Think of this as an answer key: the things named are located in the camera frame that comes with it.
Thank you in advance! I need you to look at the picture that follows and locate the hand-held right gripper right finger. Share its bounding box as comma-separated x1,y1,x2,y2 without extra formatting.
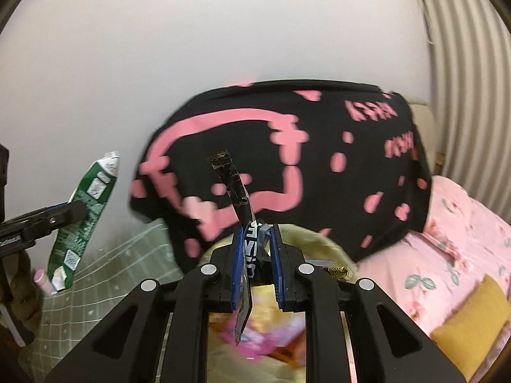
271,224,468,383

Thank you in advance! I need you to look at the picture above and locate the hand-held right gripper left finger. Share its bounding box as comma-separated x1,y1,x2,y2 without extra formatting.
44,225,245,383

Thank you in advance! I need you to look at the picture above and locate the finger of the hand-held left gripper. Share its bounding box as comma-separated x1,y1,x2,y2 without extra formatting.
24,202,88,238
39,202,73,214

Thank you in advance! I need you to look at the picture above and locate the yellow plastic bag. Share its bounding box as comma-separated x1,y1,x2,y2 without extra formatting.
197,223,360,383

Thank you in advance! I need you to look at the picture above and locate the black strip wrapper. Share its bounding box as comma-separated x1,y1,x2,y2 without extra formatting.
205,149,266,348

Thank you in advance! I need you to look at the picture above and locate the orange snack wrapper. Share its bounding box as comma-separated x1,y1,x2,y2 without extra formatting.
271,343,306,368

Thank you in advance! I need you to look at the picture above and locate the small pink bottle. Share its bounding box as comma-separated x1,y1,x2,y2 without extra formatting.
33,269,54,297

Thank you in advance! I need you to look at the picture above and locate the green checked tablecloth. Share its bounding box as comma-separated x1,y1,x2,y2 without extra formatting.
18,217,188,383

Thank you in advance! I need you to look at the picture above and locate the black cloth with pink print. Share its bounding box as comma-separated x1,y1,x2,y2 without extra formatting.
128,80,434,274

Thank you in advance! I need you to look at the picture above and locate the pink floral bed sheet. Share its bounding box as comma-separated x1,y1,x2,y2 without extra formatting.
359,176,511,383

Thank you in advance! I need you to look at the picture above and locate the yellow pillow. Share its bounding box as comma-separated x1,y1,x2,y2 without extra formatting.
431,273,506,378

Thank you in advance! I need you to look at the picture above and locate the beige headboard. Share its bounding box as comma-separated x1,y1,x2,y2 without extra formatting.
409,101,446,176

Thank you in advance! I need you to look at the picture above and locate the striped curtain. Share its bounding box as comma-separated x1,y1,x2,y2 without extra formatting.
415,0,511,224

